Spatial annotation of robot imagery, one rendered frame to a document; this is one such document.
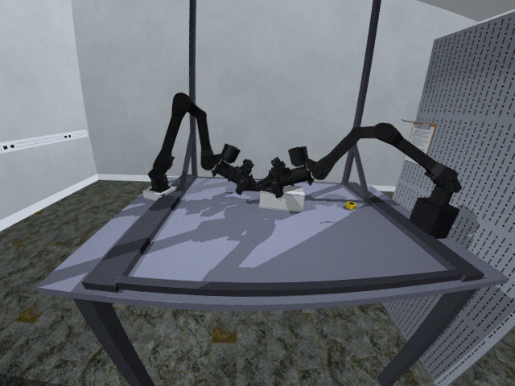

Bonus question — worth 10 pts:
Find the white box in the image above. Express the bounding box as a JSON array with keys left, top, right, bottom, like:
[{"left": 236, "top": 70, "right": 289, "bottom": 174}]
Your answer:
[{"left": 259, "top": 185, "right": 305, "bottom": 211}]

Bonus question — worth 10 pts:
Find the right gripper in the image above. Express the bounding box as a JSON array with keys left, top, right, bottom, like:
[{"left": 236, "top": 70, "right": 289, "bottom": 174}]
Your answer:
[{"left": 226, "top": 166, "right": 259, "bottom": 195}]

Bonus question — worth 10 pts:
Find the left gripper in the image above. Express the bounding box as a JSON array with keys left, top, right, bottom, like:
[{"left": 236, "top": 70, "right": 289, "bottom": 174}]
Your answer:
[{"left": 255, "top": 167, "right": 296, "bottom": 198}]

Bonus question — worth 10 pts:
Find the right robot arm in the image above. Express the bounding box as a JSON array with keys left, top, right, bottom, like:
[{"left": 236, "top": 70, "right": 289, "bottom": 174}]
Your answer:
[{"left": 148, "top": 92, "right": 254, "bottom": 193}]

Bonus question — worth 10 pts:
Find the white ruled paper sheet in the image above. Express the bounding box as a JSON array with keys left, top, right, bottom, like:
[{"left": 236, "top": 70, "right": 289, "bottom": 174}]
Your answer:
[{"left": 404, "top": 125, "right": 435, "bottom": 164}]

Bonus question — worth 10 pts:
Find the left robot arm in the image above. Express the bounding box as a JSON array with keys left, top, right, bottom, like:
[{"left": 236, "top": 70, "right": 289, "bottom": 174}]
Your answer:
[{"left": 271, "top": 123, "right": 462, "bottom": 207}]

